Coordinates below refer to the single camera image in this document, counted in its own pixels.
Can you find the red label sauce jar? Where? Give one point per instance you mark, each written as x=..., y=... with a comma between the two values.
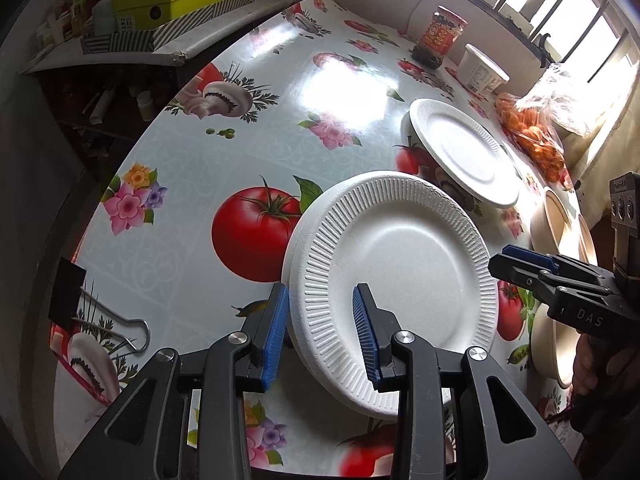
x=440, y=35

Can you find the black binder clip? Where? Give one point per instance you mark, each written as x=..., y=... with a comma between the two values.
x=75, y=305

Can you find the plastic bag of oranges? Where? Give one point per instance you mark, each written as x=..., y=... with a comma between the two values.
x=537, y=130

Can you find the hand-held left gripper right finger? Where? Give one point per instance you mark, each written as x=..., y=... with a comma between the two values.
x=364, y=340

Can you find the white smooth-rim foam plate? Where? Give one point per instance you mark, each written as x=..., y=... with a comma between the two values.
x=465, y=152

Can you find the person's right hand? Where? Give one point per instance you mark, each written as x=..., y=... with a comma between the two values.
x=592, y=375

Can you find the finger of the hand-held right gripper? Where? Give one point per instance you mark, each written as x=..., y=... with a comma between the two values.
x=512, y=271
x=530, y=256

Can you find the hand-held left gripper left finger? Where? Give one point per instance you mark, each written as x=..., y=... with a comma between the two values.
x=275, y=340

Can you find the window grille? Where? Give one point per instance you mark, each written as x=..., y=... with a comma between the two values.
x=560, y=0

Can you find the black window hook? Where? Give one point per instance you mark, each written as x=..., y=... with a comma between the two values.
x=544, y=42

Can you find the white paper cup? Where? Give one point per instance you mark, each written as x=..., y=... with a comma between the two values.
x=480, y=72

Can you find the black white striped box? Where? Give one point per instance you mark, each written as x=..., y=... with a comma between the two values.
x=135, y=37

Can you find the printed vegetable tablecloth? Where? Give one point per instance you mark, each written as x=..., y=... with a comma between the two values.
x=210, y=110

